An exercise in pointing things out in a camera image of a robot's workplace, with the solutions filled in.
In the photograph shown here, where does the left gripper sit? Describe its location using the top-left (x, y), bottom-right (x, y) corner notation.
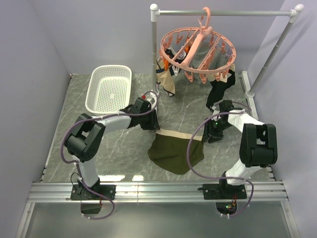
top-left (139, 109), bottom-right (160, 130)

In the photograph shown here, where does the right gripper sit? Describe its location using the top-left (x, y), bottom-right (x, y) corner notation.
top-left (201, 118), bottom-right (232, 143)

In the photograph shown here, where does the olive green underwear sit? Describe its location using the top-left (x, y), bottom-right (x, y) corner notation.
top-left (148, 129), bottom-right (192, 175)

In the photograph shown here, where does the black underwear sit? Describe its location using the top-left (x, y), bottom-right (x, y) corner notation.
top-left (206, 64), bottom-right (236, 112)

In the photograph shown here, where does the pink round clip hanger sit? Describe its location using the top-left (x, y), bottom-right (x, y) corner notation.
top-left (158, 7), bottom-right (236, 84)

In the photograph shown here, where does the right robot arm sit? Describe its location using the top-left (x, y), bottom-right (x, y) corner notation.
top-left (202, 100), bottom-right (278, 198)

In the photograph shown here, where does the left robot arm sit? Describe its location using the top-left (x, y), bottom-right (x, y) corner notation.
top-left (63, 96), bottom-right (160, 199)

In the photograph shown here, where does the beige hanging underwear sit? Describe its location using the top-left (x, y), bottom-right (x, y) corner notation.
top-left (156, 58), bottom-right (175, 97)

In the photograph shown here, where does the grey striped hanging underwear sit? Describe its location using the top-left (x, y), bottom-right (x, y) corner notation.
top-left (192, 42), bottom-right (230, 86)

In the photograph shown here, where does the white plastic basket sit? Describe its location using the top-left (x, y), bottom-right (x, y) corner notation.
top-left (85, 65), bottom-right (132, 116)

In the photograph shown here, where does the metal clothes rack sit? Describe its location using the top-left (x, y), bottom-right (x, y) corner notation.
top-left (150, 3), bottom-right (304, 119)

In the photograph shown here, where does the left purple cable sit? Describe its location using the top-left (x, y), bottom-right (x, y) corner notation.
top-left (61, 90), bottom-right (159, 221)

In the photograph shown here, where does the purple cable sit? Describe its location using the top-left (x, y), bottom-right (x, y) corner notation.
top-left (61, 90), bottom-right (159, 221)
top-left (187, 100), bottom-right (255, 218)

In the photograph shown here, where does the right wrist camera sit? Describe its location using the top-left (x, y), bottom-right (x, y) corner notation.
top-left (211, 106), bottom-right (221, 121)

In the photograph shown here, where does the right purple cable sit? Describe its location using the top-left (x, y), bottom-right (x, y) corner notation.
top-left (187, 100), bottom-right (255, 218)

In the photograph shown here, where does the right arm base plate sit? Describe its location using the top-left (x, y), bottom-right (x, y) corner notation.
top-left (198, 183), bottom-right (247, 200)

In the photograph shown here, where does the aluminium rail frame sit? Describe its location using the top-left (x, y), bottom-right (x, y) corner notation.
top-left (18, 74), bottom-right (300, 238)

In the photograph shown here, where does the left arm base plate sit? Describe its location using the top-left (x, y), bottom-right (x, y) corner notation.
top-left (70, 183), bottom-right (116, 201)

